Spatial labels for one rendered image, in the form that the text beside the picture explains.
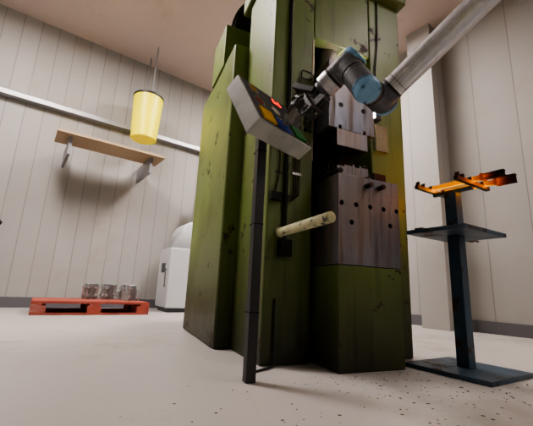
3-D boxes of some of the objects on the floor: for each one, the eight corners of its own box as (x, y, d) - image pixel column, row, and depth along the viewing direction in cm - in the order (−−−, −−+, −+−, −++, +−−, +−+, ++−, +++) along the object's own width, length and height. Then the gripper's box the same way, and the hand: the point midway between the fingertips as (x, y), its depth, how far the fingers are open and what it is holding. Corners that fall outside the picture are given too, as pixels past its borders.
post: (255, 383, 125) (268, 117, 148) (245, 384, 123) (260, 116, 147) (251, 380, 128) (264, 122, 152) (241, 380, 127) (256, 120, 150)
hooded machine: (195, 309, 490) (201, 228, 517) (211, 312, 448) (218, 224, 474) (150, 309, 453) (160, 222, 479) (163, 313, 410) (174, 216, 437)
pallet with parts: (132, 309, 440) (135, 285, 446) (151, 314, 378) (155, 286, 385) (25, 309, 374) (31, 281, 381) (28, 315, 312) (35, 281, 319)
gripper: (322, 90, 123) (282, 131, 132) (335, 101, 129) (295, 139, 139) (312, 77, 127) (274, 117, 137) (325, 88, 134) (288, 126, 143)
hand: (284, 122), depth 139 cm, fingers closed
